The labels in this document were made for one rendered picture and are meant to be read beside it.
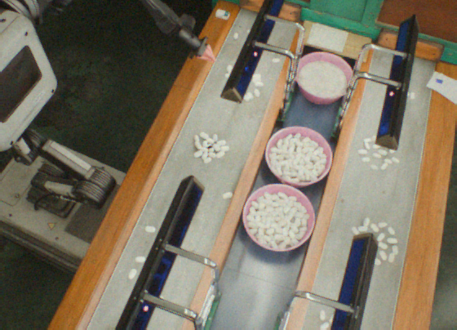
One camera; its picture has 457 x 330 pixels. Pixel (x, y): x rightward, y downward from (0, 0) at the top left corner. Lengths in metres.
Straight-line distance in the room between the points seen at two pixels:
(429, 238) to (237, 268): 0.72
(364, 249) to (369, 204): 0.50
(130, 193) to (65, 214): 0.43
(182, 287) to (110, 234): 0.32
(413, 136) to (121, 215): 1.24
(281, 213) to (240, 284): 0.31
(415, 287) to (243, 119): 0.94
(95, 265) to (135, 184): 0.34
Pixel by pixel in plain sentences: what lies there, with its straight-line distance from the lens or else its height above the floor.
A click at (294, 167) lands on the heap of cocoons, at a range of 1.94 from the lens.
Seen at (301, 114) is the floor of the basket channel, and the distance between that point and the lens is 2.16.
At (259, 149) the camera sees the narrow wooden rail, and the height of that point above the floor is 0.76.
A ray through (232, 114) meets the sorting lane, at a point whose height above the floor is 0.74.
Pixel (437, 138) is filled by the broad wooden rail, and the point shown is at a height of 0.76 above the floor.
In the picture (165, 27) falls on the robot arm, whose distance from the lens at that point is 2.00.
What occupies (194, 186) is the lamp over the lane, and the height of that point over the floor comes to 1.09.
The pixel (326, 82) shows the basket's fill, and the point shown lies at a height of 0.73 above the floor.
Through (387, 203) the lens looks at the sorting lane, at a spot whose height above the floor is 0.74.
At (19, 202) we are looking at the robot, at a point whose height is 0.47.
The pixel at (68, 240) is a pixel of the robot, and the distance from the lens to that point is 2.17.
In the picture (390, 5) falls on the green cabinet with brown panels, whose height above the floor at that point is 0.98.
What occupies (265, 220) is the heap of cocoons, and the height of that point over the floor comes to 0.74.
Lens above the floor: 2.42
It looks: 59 degrees down
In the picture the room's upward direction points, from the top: 3 degrees clockwise
